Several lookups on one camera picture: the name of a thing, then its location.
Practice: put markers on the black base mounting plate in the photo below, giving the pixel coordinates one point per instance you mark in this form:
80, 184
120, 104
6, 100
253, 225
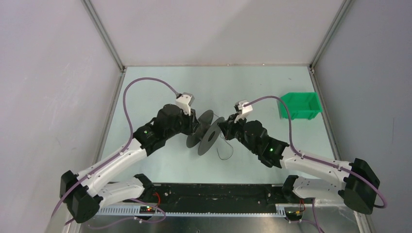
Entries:
217, 198

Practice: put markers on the green plastic bin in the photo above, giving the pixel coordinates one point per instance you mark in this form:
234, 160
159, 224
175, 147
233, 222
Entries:
302, 105

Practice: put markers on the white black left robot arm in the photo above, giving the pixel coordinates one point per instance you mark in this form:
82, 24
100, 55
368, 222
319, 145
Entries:
86, 192

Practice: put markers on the aluminium corner frame post right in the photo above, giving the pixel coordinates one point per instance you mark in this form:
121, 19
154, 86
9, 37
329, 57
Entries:
333, 28

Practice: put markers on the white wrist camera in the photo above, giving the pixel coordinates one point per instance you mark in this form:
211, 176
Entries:
184, 101
243, 108

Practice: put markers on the dark grey cable spool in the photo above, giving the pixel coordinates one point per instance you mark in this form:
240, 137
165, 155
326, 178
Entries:
206, 134

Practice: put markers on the aluminium corner frame post left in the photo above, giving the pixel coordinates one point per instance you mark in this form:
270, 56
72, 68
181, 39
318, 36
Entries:
103, 33

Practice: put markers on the aluminium corner frame post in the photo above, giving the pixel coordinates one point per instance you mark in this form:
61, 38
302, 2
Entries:
103, 33
333, 28

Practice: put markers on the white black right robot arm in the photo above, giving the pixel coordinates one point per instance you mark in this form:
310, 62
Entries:
356, 182

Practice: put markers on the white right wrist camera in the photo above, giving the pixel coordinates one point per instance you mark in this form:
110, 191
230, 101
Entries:
243, 108

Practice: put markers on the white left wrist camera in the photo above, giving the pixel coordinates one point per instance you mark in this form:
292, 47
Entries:
184, 101

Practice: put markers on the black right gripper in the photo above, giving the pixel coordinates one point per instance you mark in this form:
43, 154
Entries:
228, 126

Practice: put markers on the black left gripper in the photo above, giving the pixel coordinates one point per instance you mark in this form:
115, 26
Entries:
192, 123

